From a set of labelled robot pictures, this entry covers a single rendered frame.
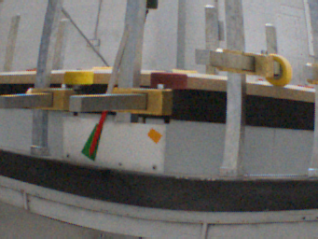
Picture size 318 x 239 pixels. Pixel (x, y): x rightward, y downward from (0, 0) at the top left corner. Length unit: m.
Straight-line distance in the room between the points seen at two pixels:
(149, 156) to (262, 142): 0.29
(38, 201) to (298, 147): 0.69
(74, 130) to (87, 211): 0.20
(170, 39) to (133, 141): 7.68
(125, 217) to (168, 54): 7.64
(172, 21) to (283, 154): 7.62
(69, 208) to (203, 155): 0.36
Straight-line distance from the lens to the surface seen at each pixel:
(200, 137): 2.49
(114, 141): 2.33
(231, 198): 2.21
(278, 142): 2.42
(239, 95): 2.22
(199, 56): 1.96
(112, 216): 2.39
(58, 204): 2.47
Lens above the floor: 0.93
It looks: 3 degrees down
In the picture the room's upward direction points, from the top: 3 degrees clockwise
